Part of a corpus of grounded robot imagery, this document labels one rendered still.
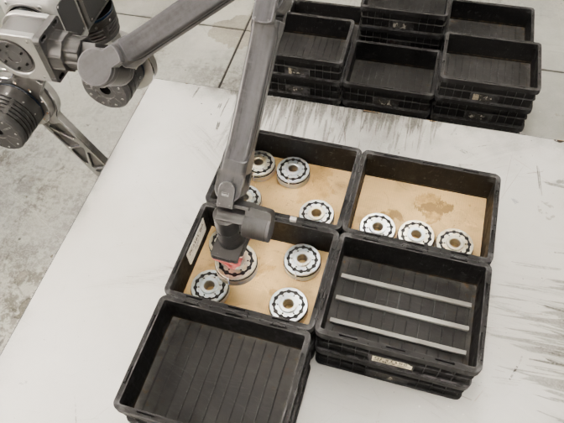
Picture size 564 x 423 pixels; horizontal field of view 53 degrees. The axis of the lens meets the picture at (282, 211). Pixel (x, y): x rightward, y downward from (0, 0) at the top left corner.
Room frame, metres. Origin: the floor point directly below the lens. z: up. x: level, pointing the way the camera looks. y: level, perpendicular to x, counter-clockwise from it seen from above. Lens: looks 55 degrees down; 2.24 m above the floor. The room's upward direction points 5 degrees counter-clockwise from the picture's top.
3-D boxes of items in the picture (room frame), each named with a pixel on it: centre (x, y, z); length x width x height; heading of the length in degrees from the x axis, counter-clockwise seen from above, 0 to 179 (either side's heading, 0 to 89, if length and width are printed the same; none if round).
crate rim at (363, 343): (0.61, -0.29, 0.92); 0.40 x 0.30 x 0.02; 70
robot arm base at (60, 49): (1.00, 0.43, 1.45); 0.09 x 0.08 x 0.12; 162
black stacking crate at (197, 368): (0.47, 0.19, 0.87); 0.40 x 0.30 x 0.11; 70
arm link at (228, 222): (0.68, 0.11, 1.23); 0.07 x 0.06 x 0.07; 71
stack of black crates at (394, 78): (1.94, -0.54, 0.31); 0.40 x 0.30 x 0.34; 72
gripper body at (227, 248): (0.68, 0.12, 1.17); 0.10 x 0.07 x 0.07; 159
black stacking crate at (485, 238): (0.89, -0.39, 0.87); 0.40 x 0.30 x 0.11; 70
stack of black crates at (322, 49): (2.06, -0.16, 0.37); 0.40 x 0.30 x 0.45; 72
